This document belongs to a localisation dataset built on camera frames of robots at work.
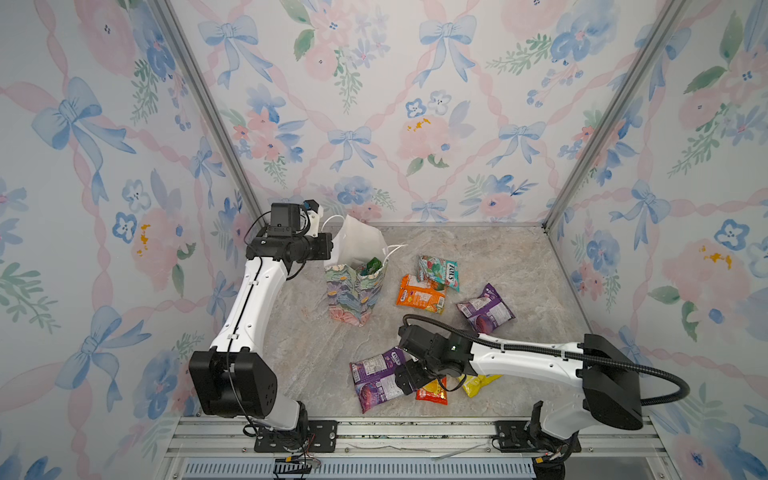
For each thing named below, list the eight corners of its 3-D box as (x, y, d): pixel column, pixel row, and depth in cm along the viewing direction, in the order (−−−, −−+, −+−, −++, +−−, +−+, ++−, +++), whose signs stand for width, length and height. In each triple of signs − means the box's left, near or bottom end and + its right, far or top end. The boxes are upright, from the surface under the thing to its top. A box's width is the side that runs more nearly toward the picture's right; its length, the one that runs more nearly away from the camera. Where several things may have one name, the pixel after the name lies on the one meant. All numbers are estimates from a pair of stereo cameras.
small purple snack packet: (478, 338, 93) (482, 333, 89) (454, 307, 99) (456, 301, 96) (511, 319, 97) (516, 313, 94) (486, 290, 104) (489, 284, 101)
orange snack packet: (395, 303, 100) (395, 298, 98) (403, 278, 107) (403, 273, 104) (442, 315, 98) (443, 310, 95) (447, 289, 104) (448, 283, 101)
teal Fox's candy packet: (418, 291, 103) (419, 284, 100) (416, 262, 111) (417, 255, 108) (459, 292, 103) (462, 284, 100) (454, 263, 111) (456, 255, 108)
